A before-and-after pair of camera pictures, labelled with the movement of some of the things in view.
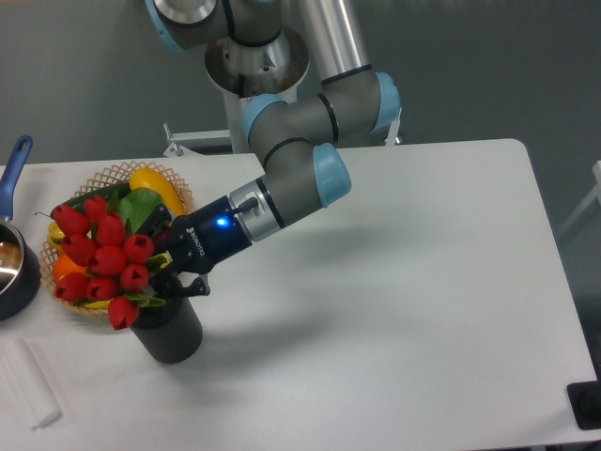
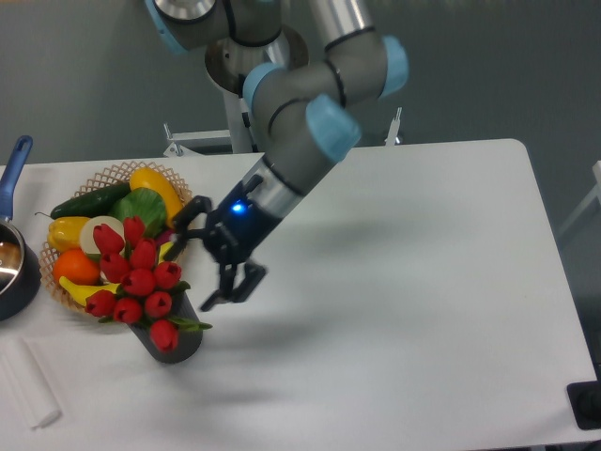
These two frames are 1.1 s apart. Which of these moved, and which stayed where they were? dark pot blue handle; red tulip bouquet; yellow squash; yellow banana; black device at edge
Moved: yellow banana; red tulip bouquet
Stayed: black device at edge; yellow squash; dark pot blue handle
